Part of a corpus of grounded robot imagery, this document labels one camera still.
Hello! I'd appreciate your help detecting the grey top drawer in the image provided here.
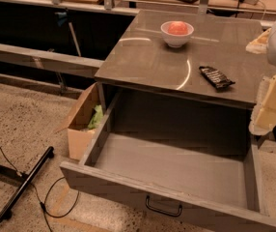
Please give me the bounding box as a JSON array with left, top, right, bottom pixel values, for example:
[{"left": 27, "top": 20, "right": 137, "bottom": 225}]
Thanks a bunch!
[{"left": 61, "top": 90, "right": 276, "bottom": 232}]

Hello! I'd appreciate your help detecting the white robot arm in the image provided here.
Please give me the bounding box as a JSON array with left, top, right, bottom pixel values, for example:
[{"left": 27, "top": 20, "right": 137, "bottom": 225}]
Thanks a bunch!
[{"left": 246, "top": 21, "right": 276, "bottom": 135}]

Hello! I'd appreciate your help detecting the grey drawer cabinet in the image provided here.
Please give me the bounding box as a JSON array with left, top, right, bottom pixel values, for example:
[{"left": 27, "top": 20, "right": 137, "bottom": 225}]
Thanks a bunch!
[{"left": 96, "top": 11, "right": 275, "bottom": 155}]

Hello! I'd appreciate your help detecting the black snack packet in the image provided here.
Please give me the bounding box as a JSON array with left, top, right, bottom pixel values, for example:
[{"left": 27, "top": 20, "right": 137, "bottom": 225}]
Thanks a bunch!
[{"left": 199, "top": 66, "right": 235, "bottom": 89}]

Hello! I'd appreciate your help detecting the white ceramic bowl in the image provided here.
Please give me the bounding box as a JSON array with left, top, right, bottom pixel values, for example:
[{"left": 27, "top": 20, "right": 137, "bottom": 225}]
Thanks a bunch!
[{"left": 160, "top": 21, "right": 194, "bottom": 48}]

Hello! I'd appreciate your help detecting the red apple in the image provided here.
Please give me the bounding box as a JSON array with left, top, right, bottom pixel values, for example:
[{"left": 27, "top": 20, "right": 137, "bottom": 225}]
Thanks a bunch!
[{"left": 168, "top": 21, "right": 188, "bottom": 35}]

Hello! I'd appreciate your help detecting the green plastic bag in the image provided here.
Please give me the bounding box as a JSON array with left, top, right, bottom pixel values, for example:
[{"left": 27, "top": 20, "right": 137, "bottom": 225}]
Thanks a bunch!
[{"left": 87, "top": 105, "right": 103, "bottom": 130}]

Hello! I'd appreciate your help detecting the brown cardboard box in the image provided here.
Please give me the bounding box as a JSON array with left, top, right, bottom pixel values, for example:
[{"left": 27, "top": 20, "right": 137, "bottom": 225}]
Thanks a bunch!
[{"left": 55, "top": 84, "right": 100, "bottom": 160}]

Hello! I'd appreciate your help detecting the black stand leg bar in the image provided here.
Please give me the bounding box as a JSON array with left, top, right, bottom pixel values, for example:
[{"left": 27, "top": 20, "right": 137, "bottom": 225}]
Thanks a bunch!
[{"left": 0, "top": 146, "right": 54, "bottom": 223}]

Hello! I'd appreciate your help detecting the black floor cable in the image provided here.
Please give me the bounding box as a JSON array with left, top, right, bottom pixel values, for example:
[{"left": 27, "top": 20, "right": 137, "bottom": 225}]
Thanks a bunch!
[{"left": 0, "top": 126, "right": 81, "bottom": 232}]

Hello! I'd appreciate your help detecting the grey metal rail beam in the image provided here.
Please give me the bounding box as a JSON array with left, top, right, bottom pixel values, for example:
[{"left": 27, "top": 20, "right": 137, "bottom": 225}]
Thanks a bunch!
[{"left": 0, "top": 43, "right": 103, "bottom": 78}]

